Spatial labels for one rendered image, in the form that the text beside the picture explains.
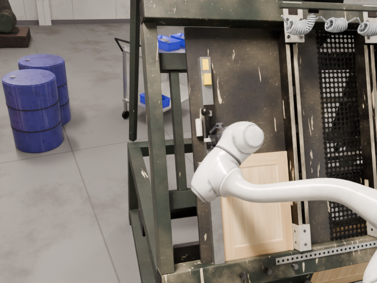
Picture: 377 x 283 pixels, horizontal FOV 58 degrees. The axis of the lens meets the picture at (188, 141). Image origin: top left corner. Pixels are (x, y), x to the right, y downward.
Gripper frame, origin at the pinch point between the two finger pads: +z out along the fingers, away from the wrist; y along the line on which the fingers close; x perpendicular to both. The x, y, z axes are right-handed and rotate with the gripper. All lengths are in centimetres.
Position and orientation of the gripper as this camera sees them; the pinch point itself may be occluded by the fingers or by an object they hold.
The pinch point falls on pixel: (210, 140)
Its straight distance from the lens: 142.7
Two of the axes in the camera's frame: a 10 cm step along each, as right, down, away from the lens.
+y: 0.7, 10.0, 0.0
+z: -2.6, 0.2, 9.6
